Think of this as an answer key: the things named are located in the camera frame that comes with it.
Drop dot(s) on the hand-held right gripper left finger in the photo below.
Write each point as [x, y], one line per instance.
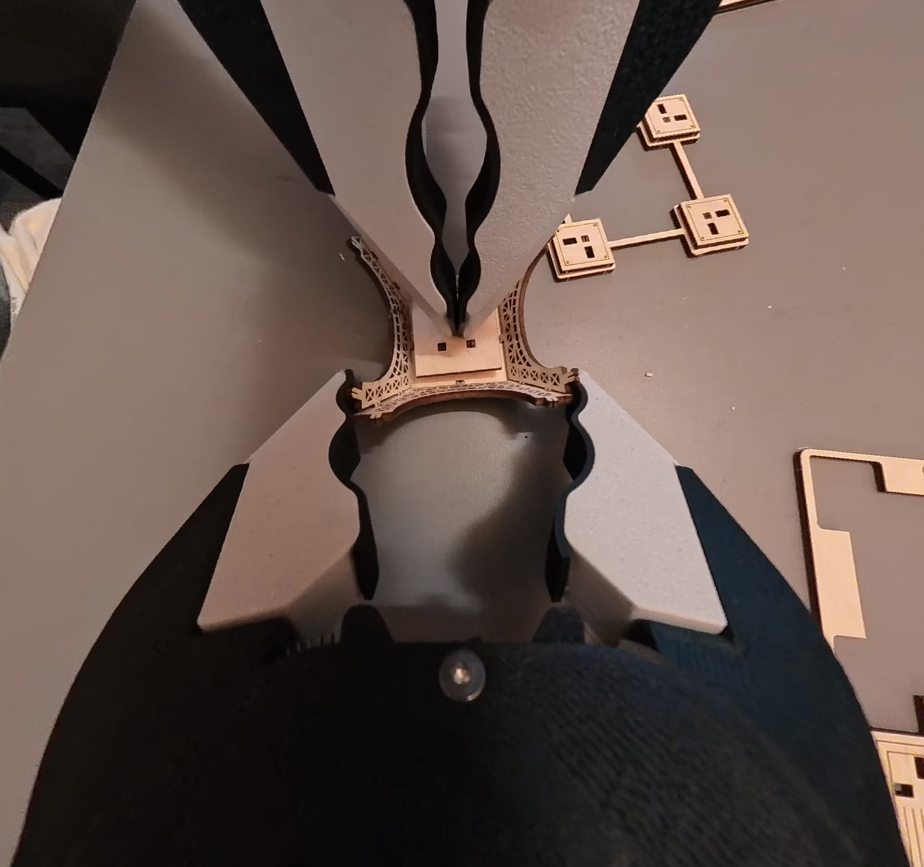
[289, 506]

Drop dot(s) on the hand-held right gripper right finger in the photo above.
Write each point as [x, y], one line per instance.
[635, 506]

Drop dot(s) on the black chair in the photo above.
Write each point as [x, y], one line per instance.
[58, 51]

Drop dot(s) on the wooden tower model section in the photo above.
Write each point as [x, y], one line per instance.
[451, 365]

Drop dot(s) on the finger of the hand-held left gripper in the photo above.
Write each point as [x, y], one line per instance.
[556, 73]
[339, 73]

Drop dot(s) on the white cloth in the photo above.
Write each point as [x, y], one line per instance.
[29, 246]

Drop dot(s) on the wooden four-foot base frame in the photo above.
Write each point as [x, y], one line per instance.
[711, 221]

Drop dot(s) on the wooden puzzle sheet with slots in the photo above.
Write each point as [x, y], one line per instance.
[906, 773]

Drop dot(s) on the empty wooden puzzle frame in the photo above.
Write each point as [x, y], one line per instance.
[830, 578]

